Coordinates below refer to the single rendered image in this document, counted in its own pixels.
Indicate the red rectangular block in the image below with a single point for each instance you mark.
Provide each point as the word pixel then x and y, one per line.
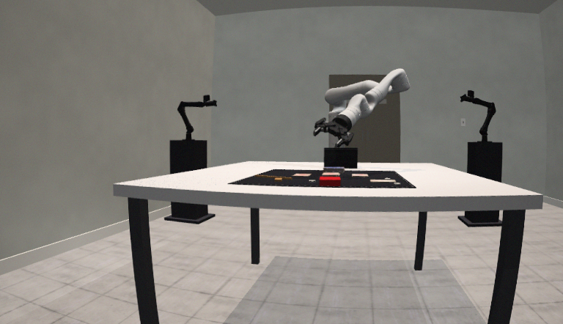
pixel 330 182

